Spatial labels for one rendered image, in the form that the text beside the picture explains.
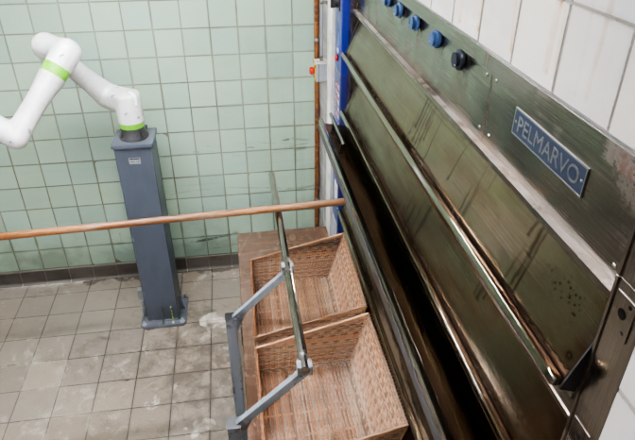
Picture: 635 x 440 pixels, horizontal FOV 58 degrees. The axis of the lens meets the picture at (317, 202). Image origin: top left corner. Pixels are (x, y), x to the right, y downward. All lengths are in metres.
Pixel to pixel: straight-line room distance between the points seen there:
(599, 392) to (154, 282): 2.84
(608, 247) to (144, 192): 2.57
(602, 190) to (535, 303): 0.26
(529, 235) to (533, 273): 0.07
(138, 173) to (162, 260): 0.56
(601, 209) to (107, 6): 2.87
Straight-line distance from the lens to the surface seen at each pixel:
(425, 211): 1.66
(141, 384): 3.37
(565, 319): 1.02
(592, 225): 0.95
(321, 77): 3.10
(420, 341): 1.46
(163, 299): 3.57
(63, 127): 3.66
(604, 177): 0.92
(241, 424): 1.88
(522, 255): 1.13
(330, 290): 2.88
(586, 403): 1.03
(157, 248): 3.35
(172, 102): 3.49
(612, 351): 0.94
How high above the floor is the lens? 2.42
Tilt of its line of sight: 31 degrees down
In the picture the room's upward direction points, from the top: straight up
